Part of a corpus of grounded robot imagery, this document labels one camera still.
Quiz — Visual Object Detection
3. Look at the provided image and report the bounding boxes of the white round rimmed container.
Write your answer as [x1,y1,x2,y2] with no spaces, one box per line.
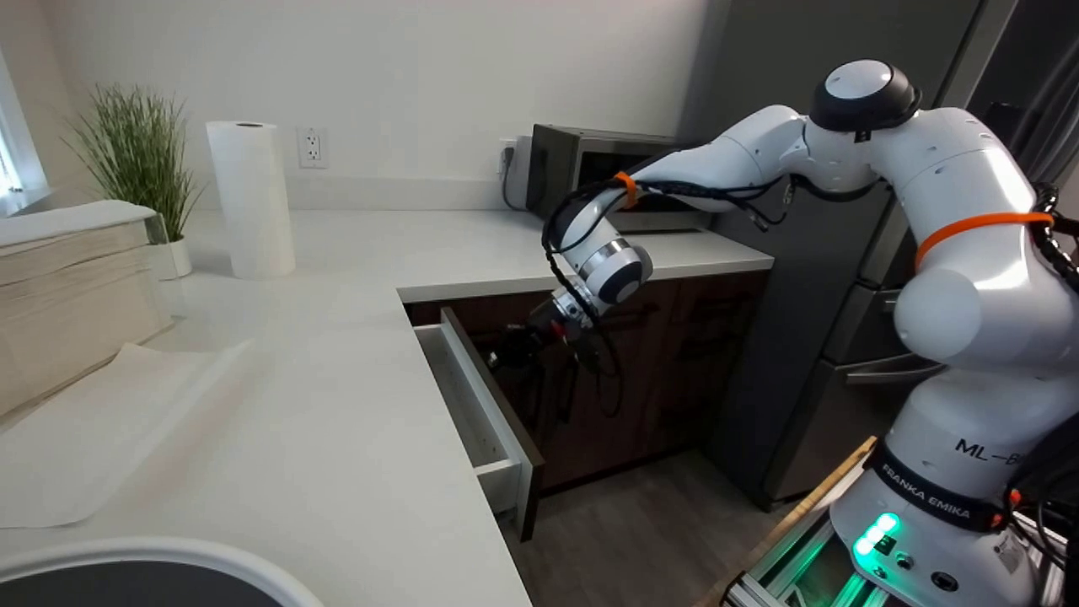
[0,536,326,607]

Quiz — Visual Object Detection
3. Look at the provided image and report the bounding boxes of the green potted grass plant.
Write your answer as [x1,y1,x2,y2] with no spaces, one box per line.
[62,83,204,282]

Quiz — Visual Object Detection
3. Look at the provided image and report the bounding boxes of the black cable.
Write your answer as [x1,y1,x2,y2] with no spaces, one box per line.
[501,145,530,212]

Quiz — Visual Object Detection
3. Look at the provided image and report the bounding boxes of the grey microwave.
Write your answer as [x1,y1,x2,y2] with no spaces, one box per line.
[526,124,714,234]

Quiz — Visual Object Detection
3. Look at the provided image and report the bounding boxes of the stainless steel refrigerator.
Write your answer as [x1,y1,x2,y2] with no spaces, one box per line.
[678,0,1023,513]

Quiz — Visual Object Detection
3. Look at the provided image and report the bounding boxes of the brown cabinet door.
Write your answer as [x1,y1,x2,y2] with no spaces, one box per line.
[647,270,770,461]
[536,282,680,493]

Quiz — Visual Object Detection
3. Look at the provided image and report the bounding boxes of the refrigerator handle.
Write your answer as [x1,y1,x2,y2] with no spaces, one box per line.
[845,354,947,386]

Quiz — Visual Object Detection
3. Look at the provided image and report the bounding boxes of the stack of folded paper towels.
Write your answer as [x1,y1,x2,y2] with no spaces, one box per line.
[0,200,174,419]

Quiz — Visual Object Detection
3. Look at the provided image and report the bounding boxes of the white paper sheet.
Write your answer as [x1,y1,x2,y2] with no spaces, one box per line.
[0,341,255,530]

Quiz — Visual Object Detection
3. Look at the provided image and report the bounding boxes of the white drawer with brown front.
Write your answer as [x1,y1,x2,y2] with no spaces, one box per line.
[413,306,545,543]

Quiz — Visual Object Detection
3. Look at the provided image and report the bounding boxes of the window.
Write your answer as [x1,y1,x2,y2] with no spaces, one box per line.
[0,46,53,218]

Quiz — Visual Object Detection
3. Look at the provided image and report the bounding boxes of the white paper towel roll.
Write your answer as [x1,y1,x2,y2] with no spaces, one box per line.
[206,121,297,281]

